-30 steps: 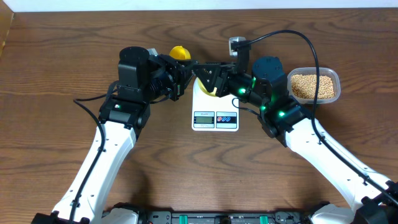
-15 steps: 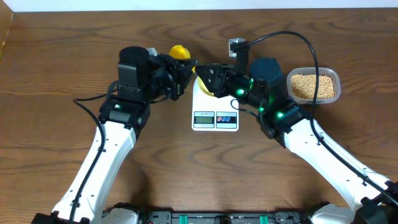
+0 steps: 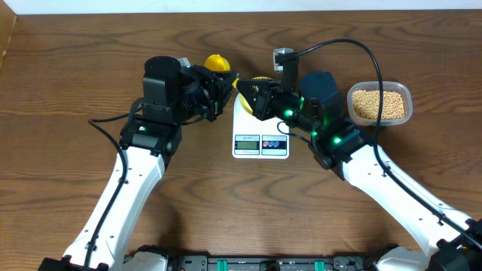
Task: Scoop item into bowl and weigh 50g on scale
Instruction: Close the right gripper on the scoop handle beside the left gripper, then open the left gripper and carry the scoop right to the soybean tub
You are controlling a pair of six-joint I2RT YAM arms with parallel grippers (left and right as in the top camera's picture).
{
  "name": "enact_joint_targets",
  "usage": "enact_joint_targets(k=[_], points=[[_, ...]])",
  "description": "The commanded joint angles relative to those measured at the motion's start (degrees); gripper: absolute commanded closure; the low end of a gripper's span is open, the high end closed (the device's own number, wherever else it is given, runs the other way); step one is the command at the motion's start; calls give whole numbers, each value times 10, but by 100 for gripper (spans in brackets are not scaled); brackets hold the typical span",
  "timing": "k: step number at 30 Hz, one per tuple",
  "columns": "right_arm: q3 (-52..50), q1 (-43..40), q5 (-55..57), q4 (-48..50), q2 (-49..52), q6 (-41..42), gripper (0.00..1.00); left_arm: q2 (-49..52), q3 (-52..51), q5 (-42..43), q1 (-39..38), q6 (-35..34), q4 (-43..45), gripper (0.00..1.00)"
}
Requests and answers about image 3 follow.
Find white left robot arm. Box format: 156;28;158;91
39;54;239;271

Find soybeans in container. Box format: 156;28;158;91
352;90;405;120

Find white digital kitchen scale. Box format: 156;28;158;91
232;94;290;160

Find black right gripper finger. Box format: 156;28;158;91
252;100;273;120
236;78;270;103

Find yellow measuring scoop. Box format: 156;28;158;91
204;54;231;72

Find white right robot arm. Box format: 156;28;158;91
234;72;481;270

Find pale yellow bowl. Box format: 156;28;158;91
239;77;270;114

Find clear plastic container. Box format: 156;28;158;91
347;81;413;126

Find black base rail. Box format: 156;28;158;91
160;255;370;271

